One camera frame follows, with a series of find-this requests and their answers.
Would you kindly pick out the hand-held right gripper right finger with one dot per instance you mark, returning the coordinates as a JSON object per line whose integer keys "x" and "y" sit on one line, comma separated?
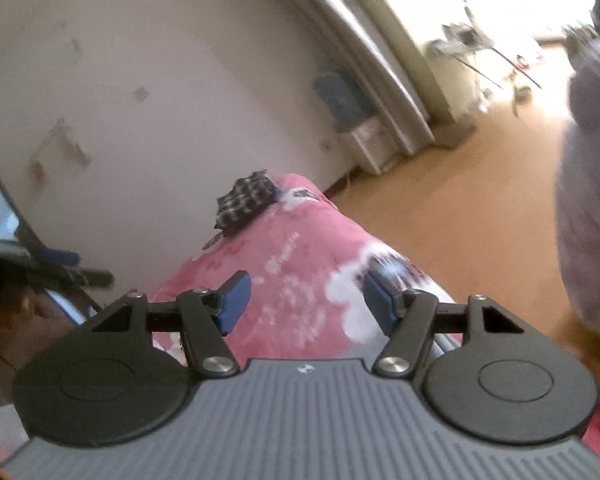
{"x": 377, "y": 305}

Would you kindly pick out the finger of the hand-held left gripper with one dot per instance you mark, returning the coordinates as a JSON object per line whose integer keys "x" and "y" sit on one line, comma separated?
{"x": 62, "y": 256}
{"x": 92, "y": 278}

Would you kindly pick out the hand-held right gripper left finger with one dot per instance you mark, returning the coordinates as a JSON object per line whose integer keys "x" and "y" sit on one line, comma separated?
{"x": 235, "y": 305}

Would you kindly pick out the pink floral blanket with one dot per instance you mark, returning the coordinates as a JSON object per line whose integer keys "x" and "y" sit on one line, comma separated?
{"x": 300, "y": 260}

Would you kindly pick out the brown wooden cabinet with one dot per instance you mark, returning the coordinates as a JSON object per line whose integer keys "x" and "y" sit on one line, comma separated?
{"x": 35, "y": 345}

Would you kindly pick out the black white checked cloth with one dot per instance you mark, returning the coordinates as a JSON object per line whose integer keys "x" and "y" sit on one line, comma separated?
{"x": 245, "y": 200}

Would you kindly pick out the white water dispenser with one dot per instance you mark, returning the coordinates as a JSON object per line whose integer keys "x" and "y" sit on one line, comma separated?
{"x": 372, "y": 147}

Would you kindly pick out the wooden board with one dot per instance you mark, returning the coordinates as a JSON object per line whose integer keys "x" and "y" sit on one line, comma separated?
{"x": 452, "y": 135}

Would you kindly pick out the person's grey fleece clothing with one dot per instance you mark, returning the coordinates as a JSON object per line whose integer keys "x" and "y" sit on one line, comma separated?
{"x": 590, "y": 185}

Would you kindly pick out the grey curtain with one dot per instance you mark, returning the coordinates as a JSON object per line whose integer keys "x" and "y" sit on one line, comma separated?
{"x": 375, "y": 50}

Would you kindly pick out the metal folding rack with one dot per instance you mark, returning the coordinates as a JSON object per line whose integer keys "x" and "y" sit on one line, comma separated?
{"x": 460, "y": 45}

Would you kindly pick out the wall socket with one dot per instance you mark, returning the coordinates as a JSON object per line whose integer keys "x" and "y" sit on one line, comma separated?
{"x": 328, "y": 145}

